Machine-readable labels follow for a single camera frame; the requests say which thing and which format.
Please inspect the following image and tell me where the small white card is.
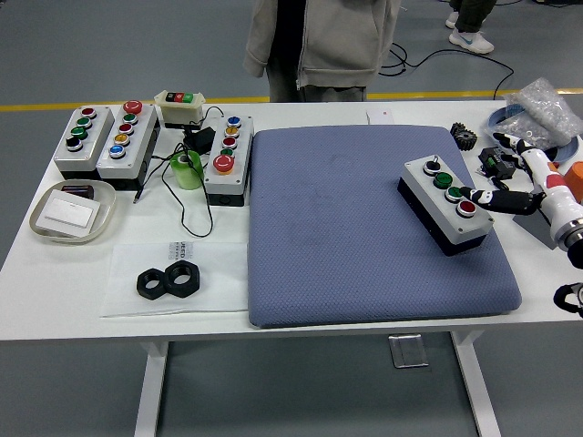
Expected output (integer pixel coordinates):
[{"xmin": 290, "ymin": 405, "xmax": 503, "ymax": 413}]
[{"xmin": 365, "ymin": 107, "xmax": 395, "ymax": 127}]

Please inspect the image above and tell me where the black gear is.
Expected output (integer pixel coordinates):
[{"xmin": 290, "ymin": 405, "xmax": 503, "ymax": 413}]
[{"xmin": 449, "ymin": 121, "xmax": 478, "ymax": 152}]

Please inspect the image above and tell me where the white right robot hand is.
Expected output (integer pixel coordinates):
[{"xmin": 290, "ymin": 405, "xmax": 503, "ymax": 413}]
[{"xmin": 458, "ymin": 131, "xmax": 583, "ymax": 243}]

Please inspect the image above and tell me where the four-button grey control box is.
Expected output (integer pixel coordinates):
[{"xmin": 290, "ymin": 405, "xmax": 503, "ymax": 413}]
[{"xmin": 53, "ymin": 105, "xmax": 115, "ymax": 181}]

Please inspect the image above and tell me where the white oval tray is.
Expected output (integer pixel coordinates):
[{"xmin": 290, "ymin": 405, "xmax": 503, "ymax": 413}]
[{"xmin": 28, "ymin": 179, "xmax": 118, "ymax": 246}]

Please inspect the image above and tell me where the four-control button box with selector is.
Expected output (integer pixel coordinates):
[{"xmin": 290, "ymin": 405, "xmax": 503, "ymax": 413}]
[{"xmin": 397, "ymin": 154, "xmax": 496, "ymax": 259}]

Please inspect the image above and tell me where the small black hex nut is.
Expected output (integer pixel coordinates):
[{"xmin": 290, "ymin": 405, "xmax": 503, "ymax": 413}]
[{"xmin": 135, "ymin": 267, "xmax": 168, "ymax": 301}]

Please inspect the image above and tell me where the dark red small box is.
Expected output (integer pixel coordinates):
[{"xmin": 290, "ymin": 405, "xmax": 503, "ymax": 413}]
[{"xmin": 60, "ymin": 183, "xmax": 96, "ymax": 200}]

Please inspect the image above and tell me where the person with white shoes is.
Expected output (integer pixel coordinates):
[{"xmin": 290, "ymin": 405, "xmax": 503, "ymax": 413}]
[{"xmin": 445, "ymin": 0, "xmax": 497, "ymax": 56}]

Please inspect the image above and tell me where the green tape roll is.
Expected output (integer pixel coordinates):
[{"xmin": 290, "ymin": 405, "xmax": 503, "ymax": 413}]
[{"xmin": 169, "ymin": 149, "xmax": 204, "ymax": 191}]

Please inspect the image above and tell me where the metal bracket under table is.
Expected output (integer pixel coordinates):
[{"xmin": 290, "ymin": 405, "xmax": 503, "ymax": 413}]
[{"xmin": 388, "ymin": 334, "xmax": 430, "ymax": 369}]

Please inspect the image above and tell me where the large black hex nut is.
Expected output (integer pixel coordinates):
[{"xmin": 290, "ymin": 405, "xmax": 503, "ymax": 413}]
[{"xmin": 162, "ymin": 259, "xmax": 202, "ymax": 300}]

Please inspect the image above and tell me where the clear plastic bag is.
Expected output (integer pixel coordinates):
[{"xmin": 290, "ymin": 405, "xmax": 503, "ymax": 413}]
[{"xmin": 98, "ymin": 240, "xmax": 250, "ymax": 319}]

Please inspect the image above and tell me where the white wall switch panel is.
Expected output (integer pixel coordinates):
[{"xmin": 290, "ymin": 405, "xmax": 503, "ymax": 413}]
[{"xmin": 35, "ymin": 188, "xmax": 102, "ymax": 239}]

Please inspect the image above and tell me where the clear bag of washers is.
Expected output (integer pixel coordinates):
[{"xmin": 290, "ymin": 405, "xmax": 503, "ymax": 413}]
[{"xmin": 485, "ymin": 76, "xmax": 583, "ymax": 151}]

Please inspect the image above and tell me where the black floor cable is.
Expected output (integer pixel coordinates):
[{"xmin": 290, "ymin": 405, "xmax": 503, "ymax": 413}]
[{"xmin": 380, "ymin": 43, "xmax": 516, "ymax": 101}]

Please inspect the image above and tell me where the blue plate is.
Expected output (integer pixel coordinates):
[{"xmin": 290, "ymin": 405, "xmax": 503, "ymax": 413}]
[{"xmin": 486, "ymin": 105, "xmax": 583, "ymax": 163}]

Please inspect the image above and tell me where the five-button box with emergency stop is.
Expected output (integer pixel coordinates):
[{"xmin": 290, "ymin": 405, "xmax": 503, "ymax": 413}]
[
  {"xmin": 95, "ymin": 99, "xmax": 160, "ymax": 191},
  {"xmin": 202, "ymin": 113, "xmax": 255, "ymax": 208}
]

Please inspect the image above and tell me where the cream three-button switch box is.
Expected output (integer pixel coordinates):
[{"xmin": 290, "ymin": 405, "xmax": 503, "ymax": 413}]
[{"xmin": 153, "ymin": 89, "xmax": 207, "ymax": 130}]

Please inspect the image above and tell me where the white table leg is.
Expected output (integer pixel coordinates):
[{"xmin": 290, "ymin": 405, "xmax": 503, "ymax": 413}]
[
  {"xmin": 448, "ymin": 330, "xmax": 502, "ymax": 437},
  {"xmin": 134, "ymin": 340, "xmax": 170, "ymax": 437}
]

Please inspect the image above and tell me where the blue-grey padded mat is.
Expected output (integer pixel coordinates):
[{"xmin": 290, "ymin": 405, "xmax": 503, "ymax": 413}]
[{"xmin": 247, "ymin": 125, "xmax": 524, "ymax": 329}]

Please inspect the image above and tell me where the black power adapter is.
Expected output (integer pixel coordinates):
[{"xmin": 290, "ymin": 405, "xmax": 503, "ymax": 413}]
[{"xmin": 181, "ymin": 126, "xmax": 218, "ymax": 156}]

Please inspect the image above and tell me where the black adapter cord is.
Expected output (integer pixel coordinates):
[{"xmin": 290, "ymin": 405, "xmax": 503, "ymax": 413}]
[{"xmin": 133, "ymin": 105, "xmax": 224, "ymax": 239}]

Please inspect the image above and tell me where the black terminal module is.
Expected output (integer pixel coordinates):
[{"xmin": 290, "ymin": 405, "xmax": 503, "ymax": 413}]
[{"xmin": 476, "ymin": 145, "xmax": 518, "ymax": 181}]

